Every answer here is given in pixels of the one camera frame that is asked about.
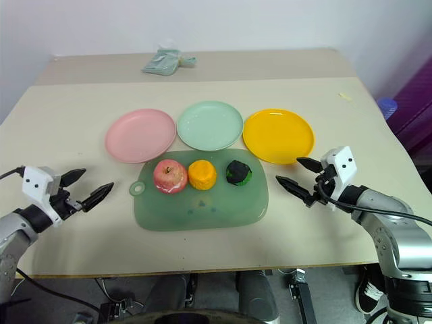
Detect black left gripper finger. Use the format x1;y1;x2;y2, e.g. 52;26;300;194
59;168;87;188
80;182;115;213

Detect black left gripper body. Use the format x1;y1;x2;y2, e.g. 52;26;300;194
49;187;84;221

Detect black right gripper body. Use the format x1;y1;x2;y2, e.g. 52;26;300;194
302;165;338;207

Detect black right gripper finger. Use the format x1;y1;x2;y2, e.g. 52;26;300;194
275;175;311;200
296;157;323;175

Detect yellow plate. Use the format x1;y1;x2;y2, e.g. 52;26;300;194
242;108;316;165

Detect pink plate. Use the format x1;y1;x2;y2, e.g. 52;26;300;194
104;108;178;164

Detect orange fruit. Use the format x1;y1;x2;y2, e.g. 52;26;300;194
187;159;217;190

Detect light green plate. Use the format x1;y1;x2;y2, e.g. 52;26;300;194
177;100;244;152

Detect dark green avocado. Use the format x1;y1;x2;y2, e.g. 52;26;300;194
225;159;253;186

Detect red apple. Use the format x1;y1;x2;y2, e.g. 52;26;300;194
153;159;188;194

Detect translucent green cutting board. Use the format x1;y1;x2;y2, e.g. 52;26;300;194
130;148;270;232

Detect blue bottle cap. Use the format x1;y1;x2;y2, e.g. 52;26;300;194
376;97;398;119

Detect black and white sneaker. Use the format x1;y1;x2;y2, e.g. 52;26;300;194
356;269;385;315

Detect dark rounded robot leg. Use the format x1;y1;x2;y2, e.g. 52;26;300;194
236;269;281;324
144;273;190;315

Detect purple panel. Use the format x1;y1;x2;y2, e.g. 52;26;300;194
387;57;432;153

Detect crumpled green plastic bag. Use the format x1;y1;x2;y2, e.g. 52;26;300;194
140;43;198;77

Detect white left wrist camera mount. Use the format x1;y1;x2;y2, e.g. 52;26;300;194
21;165;63;227

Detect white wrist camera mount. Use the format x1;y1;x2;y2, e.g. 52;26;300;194
319;146;358;211
21;165;63;227

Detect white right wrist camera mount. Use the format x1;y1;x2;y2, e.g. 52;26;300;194
319;146;358;211

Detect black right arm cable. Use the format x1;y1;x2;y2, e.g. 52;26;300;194
315;175;432;227

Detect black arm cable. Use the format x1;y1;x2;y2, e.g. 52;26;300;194
315;175;432;227
0;167;26;180

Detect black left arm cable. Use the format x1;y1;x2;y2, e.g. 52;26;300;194
0;167;26;180

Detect black floor cable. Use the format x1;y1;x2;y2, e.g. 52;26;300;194
14;268;102;315

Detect black table leg bracket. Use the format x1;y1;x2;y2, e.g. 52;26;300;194
287;268;317;324

